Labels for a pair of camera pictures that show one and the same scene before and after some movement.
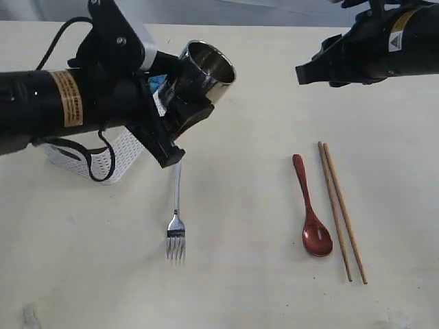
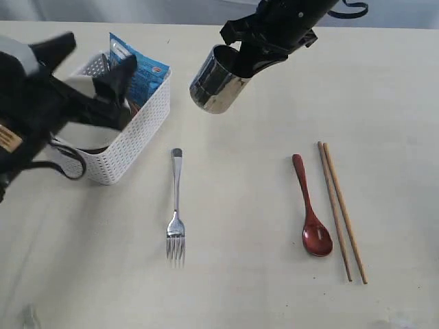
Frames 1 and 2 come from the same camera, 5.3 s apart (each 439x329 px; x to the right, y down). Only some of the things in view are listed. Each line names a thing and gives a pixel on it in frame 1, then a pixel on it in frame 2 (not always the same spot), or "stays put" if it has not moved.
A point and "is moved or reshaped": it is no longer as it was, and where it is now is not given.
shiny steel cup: (214, 67) is moved or reshaped
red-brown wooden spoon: (316, 238) stays put
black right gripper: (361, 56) to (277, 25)
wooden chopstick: (321, 146) stays put
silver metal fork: (176, 234) stays put
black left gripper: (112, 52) to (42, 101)
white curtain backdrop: (282, 13) stays put
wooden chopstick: (327, 152) stays put
